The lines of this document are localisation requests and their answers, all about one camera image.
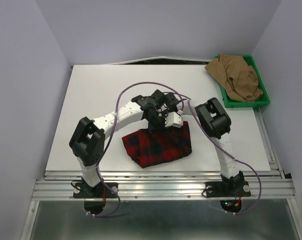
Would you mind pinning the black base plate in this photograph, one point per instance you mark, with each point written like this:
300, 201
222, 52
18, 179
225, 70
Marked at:
83, 191
221, 189

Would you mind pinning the red plaid skirt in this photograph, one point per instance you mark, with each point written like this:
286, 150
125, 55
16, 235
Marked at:
153, 147

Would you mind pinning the aluminium rail frame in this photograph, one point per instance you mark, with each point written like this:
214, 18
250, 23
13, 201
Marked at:
55, 185

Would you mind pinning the tan brown skirt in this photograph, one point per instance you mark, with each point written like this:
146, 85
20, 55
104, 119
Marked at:
240, 80

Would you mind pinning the green plastic bin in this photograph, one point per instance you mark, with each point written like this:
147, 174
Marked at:
263, 101

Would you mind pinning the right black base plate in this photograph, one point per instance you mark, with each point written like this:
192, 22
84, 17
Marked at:
221, 189

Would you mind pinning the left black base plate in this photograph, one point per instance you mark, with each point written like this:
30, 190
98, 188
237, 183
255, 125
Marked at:
83, 191

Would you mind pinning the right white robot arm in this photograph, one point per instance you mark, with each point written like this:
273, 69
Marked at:
216, 125

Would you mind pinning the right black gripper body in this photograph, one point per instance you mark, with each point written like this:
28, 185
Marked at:
171, 101

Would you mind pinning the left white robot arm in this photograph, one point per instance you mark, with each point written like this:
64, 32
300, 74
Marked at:
92, 137

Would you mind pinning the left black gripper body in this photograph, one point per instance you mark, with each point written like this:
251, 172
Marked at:
156, 122

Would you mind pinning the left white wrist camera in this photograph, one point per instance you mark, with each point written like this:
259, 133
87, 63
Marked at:
173, 119

